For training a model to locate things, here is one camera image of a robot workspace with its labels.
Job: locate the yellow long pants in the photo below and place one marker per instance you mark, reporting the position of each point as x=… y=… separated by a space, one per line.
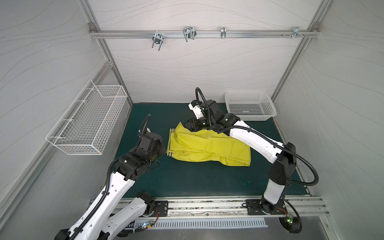
x=207 y=145

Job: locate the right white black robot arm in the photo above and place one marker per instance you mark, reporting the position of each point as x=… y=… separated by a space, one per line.
x=283 y=163

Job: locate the small metal hook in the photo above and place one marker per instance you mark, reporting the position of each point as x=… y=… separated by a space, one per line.
x=223 y=32

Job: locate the white wire wall basket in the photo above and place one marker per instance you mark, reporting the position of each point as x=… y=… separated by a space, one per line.
x=86 y=126

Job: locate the white plastic perforated basket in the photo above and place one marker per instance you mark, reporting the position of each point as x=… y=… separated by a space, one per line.
x=250 y=105

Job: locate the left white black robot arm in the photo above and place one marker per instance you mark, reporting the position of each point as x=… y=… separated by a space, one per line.
x=98 y=222

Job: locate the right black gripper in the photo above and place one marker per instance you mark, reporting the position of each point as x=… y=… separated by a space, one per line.
x=190 y=124

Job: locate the white slotted cable duct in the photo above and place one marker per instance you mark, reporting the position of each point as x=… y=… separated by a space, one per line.
x=225 y=223

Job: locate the horizontal aluminium rail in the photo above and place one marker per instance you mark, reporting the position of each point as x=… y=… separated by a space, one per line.
x=201 y=34

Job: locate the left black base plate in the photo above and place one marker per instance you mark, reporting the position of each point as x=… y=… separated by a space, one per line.
x=158 y=208

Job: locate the metal U-bolt hook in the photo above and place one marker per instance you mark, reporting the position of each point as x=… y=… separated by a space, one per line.
x=157 y=39

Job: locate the metal bracket hook right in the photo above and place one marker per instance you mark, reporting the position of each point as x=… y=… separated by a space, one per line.
x=296 y=33

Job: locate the metal double hook clamp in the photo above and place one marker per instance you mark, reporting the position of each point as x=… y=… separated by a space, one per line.
x=189 y=33

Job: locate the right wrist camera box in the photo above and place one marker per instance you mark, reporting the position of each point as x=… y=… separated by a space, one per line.
x=196 y=108

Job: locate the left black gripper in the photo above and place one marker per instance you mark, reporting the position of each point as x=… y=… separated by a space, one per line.
x=157 y=149

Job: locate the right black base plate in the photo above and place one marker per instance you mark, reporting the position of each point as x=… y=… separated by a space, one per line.
x=258 y=207

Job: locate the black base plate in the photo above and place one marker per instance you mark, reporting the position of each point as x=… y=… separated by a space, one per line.
x=158 y=208
x=258 y=207

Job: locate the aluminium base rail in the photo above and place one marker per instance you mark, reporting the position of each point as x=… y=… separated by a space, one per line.
x=231 y=207

